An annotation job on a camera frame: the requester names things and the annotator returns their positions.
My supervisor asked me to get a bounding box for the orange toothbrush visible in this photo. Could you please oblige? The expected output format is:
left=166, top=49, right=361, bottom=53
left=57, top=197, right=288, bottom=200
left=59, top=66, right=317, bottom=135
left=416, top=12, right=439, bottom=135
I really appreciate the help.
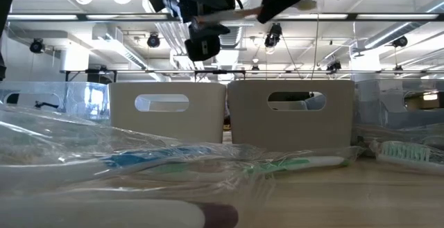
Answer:
left=196, top=8, right=263, bottom=24

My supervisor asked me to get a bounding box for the white ceiling pipe bundle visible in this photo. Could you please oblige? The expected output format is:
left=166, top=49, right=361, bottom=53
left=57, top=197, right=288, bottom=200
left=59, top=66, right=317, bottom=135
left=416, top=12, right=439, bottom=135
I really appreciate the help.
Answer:
left=152, top=9, right=205, bottom=71

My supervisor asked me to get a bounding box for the black ceiling spotlight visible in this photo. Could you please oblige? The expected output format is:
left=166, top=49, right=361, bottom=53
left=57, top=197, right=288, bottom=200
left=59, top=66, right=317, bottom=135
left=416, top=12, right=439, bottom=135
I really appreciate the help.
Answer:
left=325, top=60, right=343, bottom=73
left=146, top=33, right=162, bottom=49
left=393, top=35, right=409, bottom=49
left=29, top=37, right=46, bottom=54

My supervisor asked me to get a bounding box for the white column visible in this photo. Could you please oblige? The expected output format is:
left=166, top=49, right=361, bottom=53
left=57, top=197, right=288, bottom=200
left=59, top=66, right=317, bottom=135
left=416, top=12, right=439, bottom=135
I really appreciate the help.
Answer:
left=60, top=49, right=89, bottom=82
left=350, top=49, right=382, bottom=82

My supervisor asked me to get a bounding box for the white plastic bin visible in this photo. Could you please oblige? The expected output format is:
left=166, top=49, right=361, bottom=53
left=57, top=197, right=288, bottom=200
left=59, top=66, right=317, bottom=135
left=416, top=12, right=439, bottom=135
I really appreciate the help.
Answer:
left=108, top=81, right=228, bottom=145

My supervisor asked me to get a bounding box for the grey plastic bin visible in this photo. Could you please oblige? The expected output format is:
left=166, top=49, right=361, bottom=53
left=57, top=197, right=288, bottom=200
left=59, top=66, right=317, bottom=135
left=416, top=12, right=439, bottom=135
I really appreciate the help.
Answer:
left=227, top=79, right=356, bottom=152

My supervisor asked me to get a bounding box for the smoky brown plastic bin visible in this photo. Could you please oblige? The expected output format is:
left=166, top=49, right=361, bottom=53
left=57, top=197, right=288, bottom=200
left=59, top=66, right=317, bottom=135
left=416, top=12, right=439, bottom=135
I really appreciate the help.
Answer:
left=352, top=78, right=444, bottom=142

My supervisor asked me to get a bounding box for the clear plastic bin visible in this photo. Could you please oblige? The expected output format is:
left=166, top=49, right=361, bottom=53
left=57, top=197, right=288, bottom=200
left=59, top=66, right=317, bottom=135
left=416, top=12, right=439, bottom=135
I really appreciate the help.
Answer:
left=0, top=81, right=111, bottom=125

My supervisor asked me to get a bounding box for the wrapped green toothbrush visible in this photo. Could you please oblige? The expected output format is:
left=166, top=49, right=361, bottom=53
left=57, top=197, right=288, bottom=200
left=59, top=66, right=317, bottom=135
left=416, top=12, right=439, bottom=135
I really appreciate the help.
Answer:
left=135, top=155, right=353, bottom=184
left=369, top=139, right=444, bottom=177

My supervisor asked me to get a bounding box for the wrapped blue toothbrush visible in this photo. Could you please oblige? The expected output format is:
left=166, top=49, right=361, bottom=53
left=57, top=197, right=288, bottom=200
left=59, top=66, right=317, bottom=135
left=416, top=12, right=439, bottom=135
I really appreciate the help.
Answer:
left=0, top=103, right=226, bottom=191

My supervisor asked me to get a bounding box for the wrapped purple toothbrush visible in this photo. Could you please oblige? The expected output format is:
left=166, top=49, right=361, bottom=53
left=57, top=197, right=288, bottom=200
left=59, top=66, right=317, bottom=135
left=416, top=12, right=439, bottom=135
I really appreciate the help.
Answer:
left=0, top=200, right=239, bottom=228

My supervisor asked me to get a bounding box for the black ceiling camera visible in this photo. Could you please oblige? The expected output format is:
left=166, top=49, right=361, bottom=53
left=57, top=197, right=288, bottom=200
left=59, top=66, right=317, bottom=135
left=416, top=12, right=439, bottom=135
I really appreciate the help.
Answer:
left=263, top=22, right=283, bottom=49

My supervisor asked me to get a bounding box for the thin hanging wire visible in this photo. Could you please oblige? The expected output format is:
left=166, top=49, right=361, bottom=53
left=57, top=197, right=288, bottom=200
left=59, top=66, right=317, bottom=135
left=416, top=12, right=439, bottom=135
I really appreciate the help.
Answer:
left=312, top=0, right=322, bottom=80

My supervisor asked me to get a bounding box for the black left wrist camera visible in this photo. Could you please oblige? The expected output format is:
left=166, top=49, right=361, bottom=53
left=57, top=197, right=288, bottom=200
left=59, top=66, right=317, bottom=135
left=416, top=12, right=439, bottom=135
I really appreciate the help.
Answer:
left=184, top=22, right=232, bottom=62

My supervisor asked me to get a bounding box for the black overhead light rail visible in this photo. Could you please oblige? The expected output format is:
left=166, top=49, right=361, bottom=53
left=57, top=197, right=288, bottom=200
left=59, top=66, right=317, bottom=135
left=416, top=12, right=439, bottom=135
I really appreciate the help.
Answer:
left=6, top=12, right=444, bottom=22

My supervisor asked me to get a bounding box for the black horizontal pipe rail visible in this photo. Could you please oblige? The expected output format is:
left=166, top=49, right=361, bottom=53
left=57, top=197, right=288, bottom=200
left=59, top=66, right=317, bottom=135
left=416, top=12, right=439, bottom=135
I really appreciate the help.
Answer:
left=59, top=69, right=444, bottom=76

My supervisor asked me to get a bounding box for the white rectangular air duct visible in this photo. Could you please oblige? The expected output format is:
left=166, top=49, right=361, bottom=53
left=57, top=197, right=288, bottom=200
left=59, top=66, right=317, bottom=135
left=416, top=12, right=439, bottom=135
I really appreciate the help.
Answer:
left=92, top=25, right=150, bottom=70

